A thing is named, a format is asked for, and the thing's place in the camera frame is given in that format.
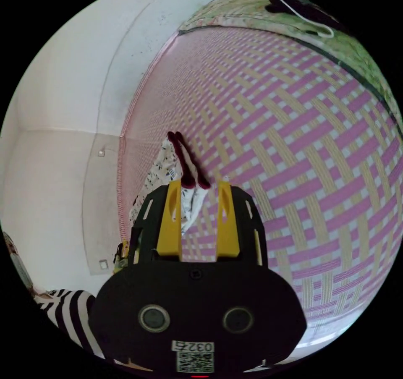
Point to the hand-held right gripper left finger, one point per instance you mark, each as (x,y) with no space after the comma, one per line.
(170,224)

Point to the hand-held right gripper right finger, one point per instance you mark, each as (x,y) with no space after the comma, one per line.
(227,231)

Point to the red and white patterned pants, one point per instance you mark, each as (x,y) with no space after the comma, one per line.
(163,168)

